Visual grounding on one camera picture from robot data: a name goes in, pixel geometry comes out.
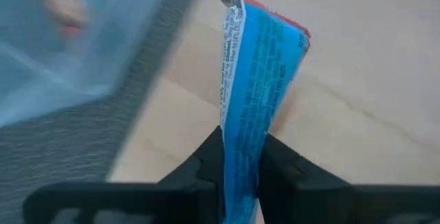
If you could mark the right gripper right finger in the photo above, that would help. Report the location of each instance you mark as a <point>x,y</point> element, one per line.
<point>309,196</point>

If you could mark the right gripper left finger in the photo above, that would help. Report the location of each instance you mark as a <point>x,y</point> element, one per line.
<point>192,193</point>

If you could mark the blue granola bar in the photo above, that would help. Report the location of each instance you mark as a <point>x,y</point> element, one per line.
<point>251,97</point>

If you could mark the dark grey woven mat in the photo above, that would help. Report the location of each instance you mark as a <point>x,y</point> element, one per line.
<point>68,155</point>

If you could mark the clear tall plastic container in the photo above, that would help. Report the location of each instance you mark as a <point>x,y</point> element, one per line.
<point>34,79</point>

